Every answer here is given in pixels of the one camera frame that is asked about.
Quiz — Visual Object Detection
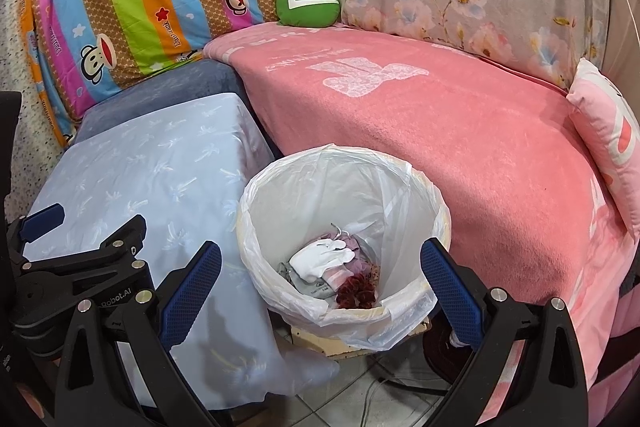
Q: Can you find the speckled cream cloth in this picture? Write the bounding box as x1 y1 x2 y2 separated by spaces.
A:
0 0 76 212

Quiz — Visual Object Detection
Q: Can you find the green round cushion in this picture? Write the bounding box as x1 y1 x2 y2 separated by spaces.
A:
276 0 342 28

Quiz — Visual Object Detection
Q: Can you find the dark red round base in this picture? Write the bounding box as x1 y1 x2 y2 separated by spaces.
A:
422 319 481 380

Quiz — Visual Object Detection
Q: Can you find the grey white sock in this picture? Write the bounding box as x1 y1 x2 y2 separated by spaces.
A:
279 262 336 300

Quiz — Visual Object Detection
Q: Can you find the mauve cloth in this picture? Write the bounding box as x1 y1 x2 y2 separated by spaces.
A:
340 234 372 275

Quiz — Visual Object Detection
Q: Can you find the black floor cable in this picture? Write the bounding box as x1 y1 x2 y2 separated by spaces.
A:
372 374 451 398

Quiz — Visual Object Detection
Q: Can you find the light pink bed sheet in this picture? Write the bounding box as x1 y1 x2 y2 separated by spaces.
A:
500 177 640 427

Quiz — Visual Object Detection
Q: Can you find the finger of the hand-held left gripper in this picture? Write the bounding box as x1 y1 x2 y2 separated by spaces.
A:
25 214 147 273
6 203 66 262

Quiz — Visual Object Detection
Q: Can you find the light blue palm-print cloth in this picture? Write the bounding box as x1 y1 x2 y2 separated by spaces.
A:
22 93 341 413

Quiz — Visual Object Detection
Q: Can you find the beige waste bin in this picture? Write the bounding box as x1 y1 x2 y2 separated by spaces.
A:
240 157 441 333

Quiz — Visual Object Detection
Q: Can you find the cardboard board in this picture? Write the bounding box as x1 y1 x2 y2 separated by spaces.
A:
290 324 431 360

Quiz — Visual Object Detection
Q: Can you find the blue-grey velvet cushion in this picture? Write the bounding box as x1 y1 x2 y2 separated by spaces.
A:
75 59 251 142

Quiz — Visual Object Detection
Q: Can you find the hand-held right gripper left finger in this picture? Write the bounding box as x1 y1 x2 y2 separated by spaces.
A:
52 241 223 427

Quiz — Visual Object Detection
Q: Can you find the white plastic bin liner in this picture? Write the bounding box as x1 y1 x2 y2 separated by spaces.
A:
237 146 452 352

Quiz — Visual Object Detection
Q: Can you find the dark red scrunchie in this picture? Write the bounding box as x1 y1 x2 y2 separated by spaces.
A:
335 274 377 308

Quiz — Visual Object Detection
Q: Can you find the pale pinkish white cloth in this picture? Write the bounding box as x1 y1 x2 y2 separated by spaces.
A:
289 237 357 280

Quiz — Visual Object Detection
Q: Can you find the pink cartoon pillow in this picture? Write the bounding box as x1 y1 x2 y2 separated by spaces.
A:
566 58 640 240

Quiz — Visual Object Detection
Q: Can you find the pink blanket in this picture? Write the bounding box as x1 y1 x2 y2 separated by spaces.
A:
202 23 608 303

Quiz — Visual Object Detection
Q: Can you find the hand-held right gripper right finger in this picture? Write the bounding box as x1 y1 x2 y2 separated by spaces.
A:
420 238 588 427

